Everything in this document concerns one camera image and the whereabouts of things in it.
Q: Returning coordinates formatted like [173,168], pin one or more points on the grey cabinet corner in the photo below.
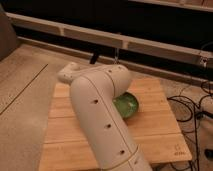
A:
[8,39]

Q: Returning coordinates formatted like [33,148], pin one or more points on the black clamp on rail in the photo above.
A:
[94,58]

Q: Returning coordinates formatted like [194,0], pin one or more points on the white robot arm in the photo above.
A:
[92,91]

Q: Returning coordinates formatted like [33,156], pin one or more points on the green bowl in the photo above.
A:
[126,104]

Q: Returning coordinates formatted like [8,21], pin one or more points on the white shelf rail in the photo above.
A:
[153,48]

